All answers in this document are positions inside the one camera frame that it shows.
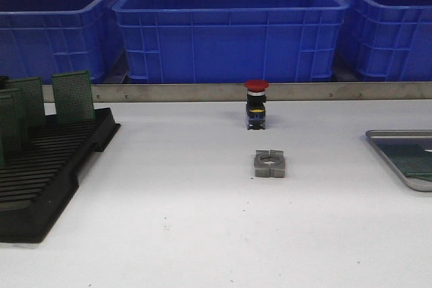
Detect rear right green circuit board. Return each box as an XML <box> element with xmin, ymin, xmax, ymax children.
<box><xmin>51</xmin><ymin>70</ymin><xmax>95</xmax><ymax>124</ymax></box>

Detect far left green circuit board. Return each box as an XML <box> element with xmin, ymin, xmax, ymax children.
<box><xmin>1</xmin><ymin>94</ymin><xmax>16</xmax><ymax>168</ymax></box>

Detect black slotted board rack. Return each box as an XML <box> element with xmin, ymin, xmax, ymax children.
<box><xmin>1</xmin><ymin>108</ymin><xmax>120</xmax><ymax>243</ymax></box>

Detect red emergency stop button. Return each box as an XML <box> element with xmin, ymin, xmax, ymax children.
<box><xmin>245</xmin><ymin>80</ymin><xmax>269</xmax><ymax>130</ymax></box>

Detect left blue plastic crate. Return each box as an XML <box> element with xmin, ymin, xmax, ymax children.
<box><xmin>1</xmin><ymin>0</ymin><xmax>124</xmax><ymax>84</ymax></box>

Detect silver metal tray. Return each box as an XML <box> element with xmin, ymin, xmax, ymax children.
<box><xmin>365</xmin><ymin>129</ymin><xmax>431</xmax><ymax>192</ymax></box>

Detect rear left green circuit board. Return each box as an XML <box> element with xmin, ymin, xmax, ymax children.
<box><xmin>6</xmin><ymin>77</ymin><xmax>47</xmax><ymax>127</ymax></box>

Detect blue plastic crate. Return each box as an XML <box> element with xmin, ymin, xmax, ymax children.
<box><xmin>1</xmin><ymin>0</ymin><xmax>124</xmax><ymax>84</ymax></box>
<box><xmin>114</xmin><ymin>0</ymin><xmax>347</xmax><ymax>84</ymax></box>
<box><xmin>336</xmin><ymin>0</ymin><xmax>431</xmax><ymax>82</ymax></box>

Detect grey metal clamp block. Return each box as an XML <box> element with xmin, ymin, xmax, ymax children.
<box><xmin>254</xmin><ymin>150</ymin><xmax>286</xmax><ymax>178</ymax></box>

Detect right blue plastic crate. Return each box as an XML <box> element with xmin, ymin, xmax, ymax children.
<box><xmin>336</xmin><ymin>0</ymin><xmax>431</xmax><ymax>82</ymax></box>

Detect center blue plastic crate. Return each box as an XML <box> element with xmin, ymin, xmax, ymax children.
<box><xmin>114</xmin><ymin>0</ymin><xmax>347</xmax><ymax>84</ymax></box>

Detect green perforated circuit board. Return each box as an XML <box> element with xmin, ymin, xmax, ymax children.
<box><xmin>379</xmin><ymin>144</ymin><xmax>431</xmax><ymax>176</ymax></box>
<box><xmin>406</xmin><ymin>173</ymin><xmax>432</xmax><ymax>182</ymax></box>

